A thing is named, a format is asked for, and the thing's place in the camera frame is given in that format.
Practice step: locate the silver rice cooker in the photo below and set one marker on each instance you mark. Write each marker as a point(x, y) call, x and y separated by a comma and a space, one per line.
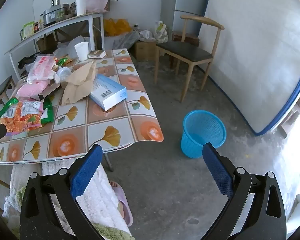
point(55, 15)

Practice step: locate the pink plastic bag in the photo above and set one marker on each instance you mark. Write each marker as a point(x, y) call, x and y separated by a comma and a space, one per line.
point(96, 1)

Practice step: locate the pink slipper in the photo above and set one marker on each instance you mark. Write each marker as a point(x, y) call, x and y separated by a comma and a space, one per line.
point(126, 205)

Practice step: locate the tile pattern folding table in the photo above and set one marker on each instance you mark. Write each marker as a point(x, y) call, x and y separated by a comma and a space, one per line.
point(110, 130)

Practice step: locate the black cloth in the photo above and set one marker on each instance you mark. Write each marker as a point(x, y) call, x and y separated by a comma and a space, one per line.
point(27, 60)

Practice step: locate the flat brown cardboard box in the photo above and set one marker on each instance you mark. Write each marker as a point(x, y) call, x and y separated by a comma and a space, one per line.
point(51, 90)

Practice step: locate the small dark jar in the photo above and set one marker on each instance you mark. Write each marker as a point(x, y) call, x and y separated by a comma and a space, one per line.
point(36, 28)

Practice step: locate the white paper cup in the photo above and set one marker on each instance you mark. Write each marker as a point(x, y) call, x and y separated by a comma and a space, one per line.
point(81, 51)

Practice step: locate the clear plastic bottle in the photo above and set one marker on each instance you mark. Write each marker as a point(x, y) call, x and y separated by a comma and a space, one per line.
point(65, 73)

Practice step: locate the white paper towel roll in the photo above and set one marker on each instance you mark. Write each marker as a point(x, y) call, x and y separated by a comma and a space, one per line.
point(81, 5)

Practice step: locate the grey plastic bag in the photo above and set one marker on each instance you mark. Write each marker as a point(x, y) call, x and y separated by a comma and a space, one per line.
point(126, 40)

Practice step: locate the yellow plastic bag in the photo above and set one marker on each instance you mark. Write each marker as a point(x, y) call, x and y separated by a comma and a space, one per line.
point(117, 27)

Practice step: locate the green gold snack packet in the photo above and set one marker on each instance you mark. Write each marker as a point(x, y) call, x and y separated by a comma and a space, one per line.
point(63, 61)

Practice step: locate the white curved desk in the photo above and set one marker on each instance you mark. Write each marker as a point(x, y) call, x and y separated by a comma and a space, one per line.
point(65, 22)

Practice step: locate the green foil wrapper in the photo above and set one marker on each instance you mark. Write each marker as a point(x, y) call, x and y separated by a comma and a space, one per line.
point(48, 113)

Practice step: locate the light blue cardboard box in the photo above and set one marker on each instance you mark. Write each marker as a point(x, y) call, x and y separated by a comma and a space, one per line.
point(107, 97)

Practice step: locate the blue plastic waste basket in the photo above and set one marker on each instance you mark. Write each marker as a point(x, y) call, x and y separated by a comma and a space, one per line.
point(192, 140)

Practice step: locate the wooden chair with dark seat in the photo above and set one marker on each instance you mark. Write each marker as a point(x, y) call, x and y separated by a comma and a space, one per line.
point(185, 51)

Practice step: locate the white mattress with blue edge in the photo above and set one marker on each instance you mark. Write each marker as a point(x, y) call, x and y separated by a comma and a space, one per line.
point(252, 55)

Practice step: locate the pink white printed packet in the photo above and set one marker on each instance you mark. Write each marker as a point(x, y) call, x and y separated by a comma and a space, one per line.
point(40, 68)

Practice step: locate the small gold box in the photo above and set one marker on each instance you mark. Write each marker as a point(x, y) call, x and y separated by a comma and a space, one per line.
point(96, 54)

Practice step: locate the orange snack bag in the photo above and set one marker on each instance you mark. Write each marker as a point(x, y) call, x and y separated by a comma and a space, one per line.
point(20, 120)

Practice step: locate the crumpled brown paper bag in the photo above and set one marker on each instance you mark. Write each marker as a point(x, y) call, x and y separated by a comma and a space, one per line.
point(77, 85)

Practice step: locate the pink sponge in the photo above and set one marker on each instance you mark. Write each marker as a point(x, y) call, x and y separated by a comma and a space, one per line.
point(31, 89)

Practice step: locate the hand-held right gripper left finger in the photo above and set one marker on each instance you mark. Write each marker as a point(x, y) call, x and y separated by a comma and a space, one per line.
point(86, 170)

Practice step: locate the dark seat side chair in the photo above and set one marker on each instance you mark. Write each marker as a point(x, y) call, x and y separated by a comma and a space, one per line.
point(1, 90)

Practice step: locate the white green printed plastic bag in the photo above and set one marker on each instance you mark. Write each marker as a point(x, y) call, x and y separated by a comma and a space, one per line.
point(161, 31)

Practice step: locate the steel plate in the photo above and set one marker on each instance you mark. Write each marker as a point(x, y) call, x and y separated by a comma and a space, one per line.
point(64, 17)

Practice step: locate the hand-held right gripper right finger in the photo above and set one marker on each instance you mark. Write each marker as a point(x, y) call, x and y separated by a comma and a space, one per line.
point(217, 170)

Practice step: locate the small wooden stool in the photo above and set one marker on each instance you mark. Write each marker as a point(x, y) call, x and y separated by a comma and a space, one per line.
point(185, 36)

